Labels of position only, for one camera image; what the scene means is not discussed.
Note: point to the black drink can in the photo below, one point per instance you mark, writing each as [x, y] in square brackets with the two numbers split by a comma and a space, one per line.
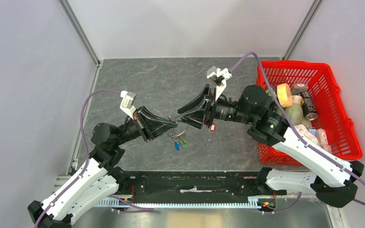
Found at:
[309, 110]

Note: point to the blue key tag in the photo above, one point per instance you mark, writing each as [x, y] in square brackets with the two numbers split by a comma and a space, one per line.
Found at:
[177, 145]

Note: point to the right aluminium frame post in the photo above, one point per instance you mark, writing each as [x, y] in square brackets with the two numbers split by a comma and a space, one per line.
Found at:
[302, 28]

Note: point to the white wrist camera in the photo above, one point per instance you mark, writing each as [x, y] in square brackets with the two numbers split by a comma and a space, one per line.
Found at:
[127, 103]
[219, 77]

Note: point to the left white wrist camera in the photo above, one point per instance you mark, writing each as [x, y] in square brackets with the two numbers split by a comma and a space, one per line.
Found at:
[127, 103]

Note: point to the red plastic basket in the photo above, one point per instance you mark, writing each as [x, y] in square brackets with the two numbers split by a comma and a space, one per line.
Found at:
[325, 94]

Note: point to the left aluminium frame post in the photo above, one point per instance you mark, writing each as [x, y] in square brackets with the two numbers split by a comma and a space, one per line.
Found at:
[79, 31]

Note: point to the red key tag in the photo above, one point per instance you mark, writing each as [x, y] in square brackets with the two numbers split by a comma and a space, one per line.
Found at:
[212, 127]

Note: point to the white crumpled bag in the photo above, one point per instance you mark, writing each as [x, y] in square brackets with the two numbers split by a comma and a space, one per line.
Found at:
[303, 131]

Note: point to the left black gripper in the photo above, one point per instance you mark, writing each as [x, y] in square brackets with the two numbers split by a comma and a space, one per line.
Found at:
[157, 125]

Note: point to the aluminium frame post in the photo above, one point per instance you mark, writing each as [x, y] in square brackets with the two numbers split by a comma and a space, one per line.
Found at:
[79, 31]
[302, 28]

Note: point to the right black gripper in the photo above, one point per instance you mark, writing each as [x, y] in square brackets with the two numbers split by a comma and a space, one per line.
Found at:
[196, 118]

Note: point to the green bottle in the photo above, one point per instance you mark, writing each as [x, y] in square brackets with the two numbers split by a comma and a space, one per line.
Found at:
[295, 114]

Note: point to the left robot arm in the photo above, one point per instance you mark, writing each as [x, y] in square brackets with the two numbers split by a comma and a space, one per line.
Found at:
[99, 176]

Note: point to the green key tag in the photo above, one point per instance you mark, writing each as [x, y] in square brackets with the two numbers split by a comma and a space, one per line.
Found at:
[184, 143]

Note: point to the metal keyring with keys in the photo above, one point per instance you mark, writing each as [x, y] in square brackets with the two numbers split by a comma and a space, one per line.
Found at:
[177, 136]

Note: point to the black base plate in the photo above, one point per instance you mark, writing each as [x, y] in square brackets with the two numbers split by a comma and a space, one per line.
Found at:
[196, 187]

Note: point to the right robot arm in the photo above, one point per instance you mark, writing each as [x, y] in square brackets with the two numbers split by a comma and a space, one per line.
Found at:
[329, 178]

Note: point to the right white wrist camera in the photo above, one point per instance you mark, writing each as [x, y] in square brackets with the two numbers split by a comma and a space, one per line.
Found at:
[219, 77]

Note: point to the yellow tape roll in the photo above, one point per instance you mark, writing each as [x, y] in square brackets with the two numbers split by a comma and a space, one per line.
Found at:
[284, 95]

